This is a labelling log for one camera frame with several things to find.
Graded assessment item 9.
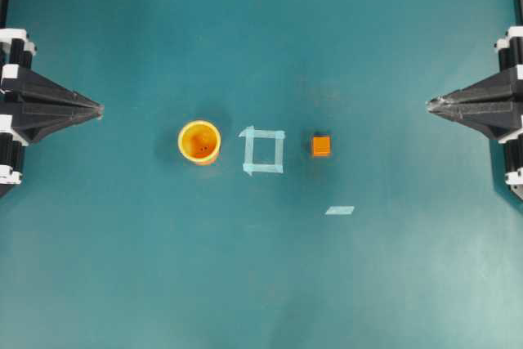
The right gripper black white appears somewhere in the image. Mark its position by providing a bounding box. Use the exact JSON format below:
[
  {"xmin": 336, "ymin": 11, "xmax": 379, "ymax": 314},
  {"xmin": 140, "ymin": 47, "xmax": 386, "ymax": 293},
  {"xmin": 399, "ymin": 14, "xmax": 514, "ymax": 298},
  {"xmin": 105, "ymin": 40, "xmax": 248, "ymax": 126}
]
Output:
[{"xmin": 424, "ymin": 25, "xmax": 523, "ymax": 202}]

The orange wooden block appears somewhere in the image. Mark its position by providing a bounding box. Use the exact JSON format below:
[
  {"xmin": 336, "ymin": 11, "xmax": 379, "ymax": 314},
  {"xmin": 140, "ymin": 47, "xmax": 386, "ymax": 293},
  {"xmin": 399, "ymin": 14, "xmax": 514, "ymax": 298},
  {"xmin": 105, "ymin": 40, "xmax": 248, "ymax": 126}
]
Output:
[{"xmin": 311, "ymin": 135, "xmax": 332, "ymax": 158}]

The small tape strip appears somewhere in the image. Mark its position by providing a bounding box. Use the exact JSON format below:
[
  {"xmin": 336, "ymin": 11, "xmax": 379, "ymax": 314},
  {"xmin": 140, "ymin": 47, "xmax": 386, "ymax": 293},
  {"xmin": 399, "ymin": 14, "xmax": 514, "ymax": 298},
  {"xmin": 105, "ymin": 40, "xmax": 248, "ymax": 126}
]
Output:
[{"xmin": 325, "ymin": 206, "xmax": 355, "ymax": 216}]

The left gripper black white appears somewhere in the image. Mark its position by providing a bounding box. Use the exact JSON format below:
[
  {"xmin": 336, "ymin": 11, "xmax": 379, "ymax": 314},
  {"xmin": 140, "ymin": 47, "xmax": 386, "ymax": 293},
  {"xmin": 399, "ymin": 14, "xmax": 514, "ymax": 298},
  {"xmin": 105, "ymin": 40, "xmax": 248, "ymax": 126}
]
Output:
[{"xmin": 1, "ymin": 29, "xmax": 104, "ymax": 197}]

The tape square outline marker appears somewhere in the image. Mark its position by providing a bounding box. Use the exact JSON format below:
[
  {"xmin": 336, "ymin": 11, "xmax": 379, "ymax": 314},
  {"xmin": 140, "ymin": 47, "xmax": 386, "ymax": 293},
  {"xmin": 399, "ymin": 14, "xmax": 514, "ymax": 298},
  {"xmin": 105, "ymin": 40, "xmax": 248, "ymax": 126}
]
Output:
[{"xmin": 239, "ymin": 126, "xmax": 285, "ymax": 176}]

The orange yellow plastic cup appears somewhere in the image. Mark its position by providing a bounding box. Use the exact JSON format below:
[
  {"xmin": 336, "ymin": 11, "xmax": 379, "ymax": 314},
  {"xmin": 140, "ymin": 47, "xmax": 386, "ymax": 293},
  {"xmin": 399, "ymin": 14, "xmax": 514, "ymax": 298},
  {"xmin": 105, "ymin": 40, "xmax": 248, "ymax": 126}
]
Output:
[{"xmin": 177, "ymin": 120, "xmax": 221, "ymax": 166}]

